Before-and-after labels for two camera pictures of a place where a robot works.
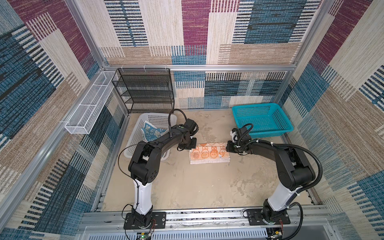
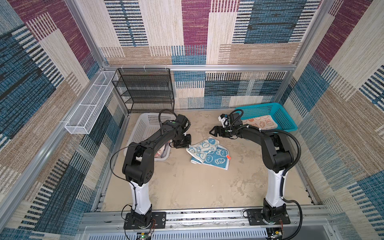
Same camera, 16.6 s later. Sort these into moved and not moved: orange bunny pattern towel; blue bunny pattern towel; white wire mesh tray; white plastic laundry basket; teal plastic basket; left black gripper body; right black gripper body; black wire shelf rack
Moved: blue bunny pattern towel; orange bunny pattern towel; right black gripper body
Not moved: teal plastic basket; white wire mesh tray; black wire shelf rack; white plastic laundry basket; left black gripper body
